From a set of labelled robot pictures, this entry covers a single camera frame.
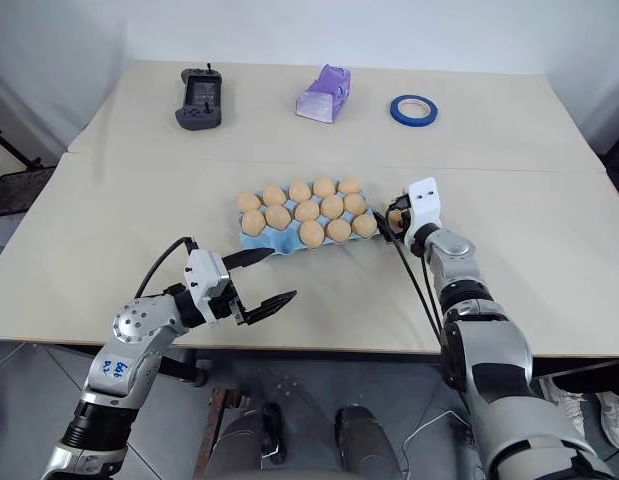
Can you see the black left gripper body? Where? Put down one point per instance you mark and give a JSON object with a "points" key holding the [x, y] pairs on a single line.
{"points": [[223, 304]]}

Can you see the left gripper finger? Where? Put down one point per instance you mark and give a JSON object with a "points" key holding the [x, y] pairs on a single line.
{"points": [[271, 306], [249, 256]]}

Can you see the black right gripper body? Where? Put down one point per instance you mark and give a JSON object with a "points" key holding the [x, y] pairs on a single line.
{"points": [[407, 216]]}

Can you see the tan egg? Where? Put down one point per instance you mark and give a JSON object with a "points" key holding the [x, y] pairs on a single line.
{"points": [[299, 190], [252, 222], [338, 230], [364, 225], [396, 221], [307, 210], [324, 187], [354, 203], [349, 186], [311, 234], [249, 202], [274, 195], [332, 206], [277, 216]]}

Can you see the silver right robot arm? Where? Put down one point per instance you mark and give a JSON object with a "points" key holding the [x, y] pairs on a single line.
{"points": [[494, 360]]}

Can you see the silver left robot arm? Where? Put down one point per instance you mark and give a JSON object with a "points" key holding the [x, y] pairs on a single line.
{"points": [[134, 350]]}

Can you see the blue egg carton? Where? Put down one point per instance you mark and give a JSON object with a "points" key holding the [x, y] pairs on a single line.
{"points": [[284, 241]]}

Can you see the blue tape roll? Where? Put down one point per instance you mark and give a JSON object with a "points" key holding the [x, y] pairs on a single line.
{"points": [[396, 116]]}

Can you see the rusty metal bar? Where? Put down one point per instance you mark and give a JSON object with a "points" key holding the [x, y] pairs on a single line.
{"points": [[219, 425]]}

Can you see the purple plastic tape dispenser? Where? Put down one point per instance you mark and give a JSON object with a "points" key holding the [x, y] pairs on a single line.
{"points": [[321, 95]]}

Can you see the dark rounded robot leg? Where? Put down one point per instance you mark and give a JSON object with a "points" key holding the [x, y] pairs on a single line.
{"points": [[364, 440], [249, 440]]}

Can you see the black handheld remote controller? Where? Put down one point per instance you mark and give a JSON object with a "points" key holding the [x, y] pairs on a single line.
{"points": [[200, 100]]}

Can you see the black mesh stand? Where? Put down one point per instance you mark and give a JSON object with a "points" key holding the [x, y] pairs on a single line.
{"points": [[19, 187]]}

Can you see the white sneaker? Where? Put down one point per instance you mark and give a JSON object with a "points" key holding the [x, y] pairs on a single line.
{"points": [[564, 397], [614, 415]]}

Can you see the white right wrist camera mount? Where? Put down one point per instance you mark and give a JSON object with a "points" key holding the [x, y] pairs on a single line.
{"points": [[425, 202]]}

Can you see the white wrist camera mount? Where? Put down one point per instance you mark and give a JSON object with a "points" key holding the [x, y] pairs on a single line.
{"points": [[205, 280], [425, 202]]}

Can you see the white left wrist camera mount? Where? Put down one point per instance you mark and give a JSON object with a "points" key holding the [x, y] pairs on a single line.
{"points": [[205, 280]]}

